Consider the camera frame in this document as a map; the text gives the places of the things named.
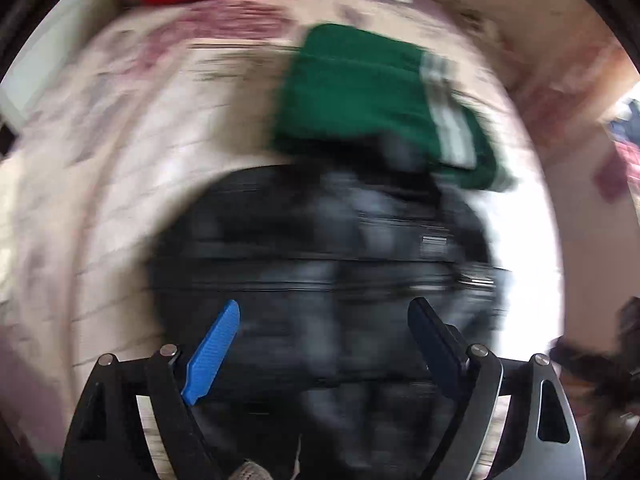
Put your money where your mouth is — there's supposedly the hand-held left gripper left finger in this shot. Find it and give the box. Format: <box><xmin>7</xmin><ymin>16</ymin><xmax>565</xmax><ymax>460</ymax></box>
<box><xmin>59</xmin><ymin>299</ymin><xmax>241</xmax><ymax>480</ymax></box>

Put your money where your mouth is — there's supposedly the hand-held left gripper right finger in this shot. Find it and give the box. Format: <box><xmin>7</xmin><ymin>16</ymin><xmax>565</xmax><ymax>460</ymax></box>
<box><xmin>407</xmin><ymin>297</ymin><xmax>587</xmax><ymax>480</ymax></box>

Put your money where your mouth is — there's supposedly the black backpack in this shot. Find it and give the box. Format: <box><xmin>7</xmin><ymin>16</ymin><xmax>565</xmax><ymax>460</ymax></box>
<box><xmin>146</xmin><ymin>136</ymin><xmax>513</xmax><ymax>480</ymax></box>

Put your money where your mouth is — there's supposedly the floral bed sheet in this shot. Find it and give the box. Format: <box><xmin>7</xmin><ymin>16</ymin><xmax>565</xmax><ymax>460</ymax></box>
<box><xmin>0</xmin><ymin>0</ymin><xmax>566</xmax><ymax>480</ymax></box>

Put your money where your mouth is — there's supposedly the green striped garment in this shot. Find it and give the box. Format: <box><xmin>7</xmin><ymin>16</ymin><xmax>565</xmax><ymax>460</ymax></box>
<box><xmin>270</xmin><ymin>23</ymin><xmax>518</xmax><ymax>193</ymax></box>

